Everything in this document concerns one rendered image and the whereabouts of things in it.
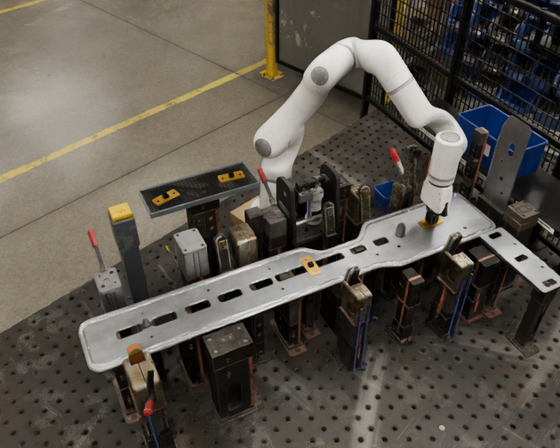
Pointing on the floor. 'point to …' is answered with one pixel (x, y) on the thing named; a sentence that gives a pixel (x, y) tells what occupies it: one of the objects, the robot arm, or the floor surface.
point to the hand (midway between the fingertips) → (432, 216)
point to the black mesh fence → (538, 240)
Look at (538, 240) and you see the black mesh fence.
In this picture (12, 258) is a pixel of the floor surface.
